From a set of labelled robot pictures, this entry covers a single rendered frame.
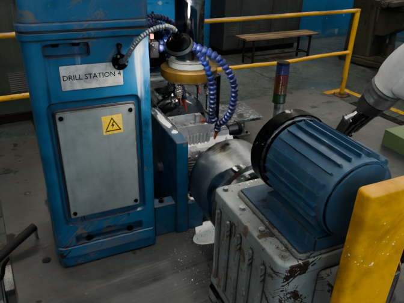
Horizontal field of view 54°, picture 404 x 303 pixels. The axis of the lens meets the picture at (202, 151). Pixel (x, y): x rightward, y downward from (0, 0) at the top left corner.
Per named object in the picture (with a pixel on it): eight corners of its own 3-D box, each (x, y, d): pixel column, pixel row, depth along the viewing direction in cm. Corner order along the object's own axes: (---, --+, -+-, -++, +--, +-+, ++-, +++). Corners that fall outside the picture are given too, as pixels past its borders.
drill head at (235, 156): (236, 288, 99) (244, 207, 88) (183, 208, 129) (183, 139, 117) (317, 261, 109) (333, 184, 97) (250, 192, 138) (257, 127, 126)
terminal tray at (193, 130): (177, 148, 132) (177, 128, 129) (167, 135, 141) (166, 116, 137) (210, 142, 136) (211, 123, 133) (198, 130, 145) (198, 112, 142)
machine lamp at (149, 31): (123, 83, 90) (119, 26, 84) (112, 70, 99) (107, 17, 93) (196, 76, 96) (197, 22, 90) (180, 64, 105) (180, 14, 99)
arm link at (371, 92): (367, 74, 106) (355, 89, 111) (386, 101, 103) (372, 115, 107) (392, 71, 110) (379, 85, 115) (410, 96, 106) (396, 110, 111)
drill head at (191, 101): (154, 165, 153) (153, 104, 141) (127, 125, 186) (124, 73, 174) (213, 154, 162) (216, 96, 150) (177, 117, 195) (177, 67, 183)
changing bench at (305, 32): (302, 54, 687) (306, 29, 667) (315, 59, 662) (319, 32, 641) (233, 62, 630) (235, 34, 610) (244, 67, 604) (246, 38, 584)
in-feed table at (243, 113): (219, 145, 195) (220, 123, 190) (198, 124, 217) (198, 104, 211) (261, 137, 204) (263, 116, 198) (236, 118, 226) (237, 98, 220)
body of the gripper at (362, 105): (380, 86, 114) (362, 106, 122) (358, 90, 111) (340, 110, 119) (394, 107, 111) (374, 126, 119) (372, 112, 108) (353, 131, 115)
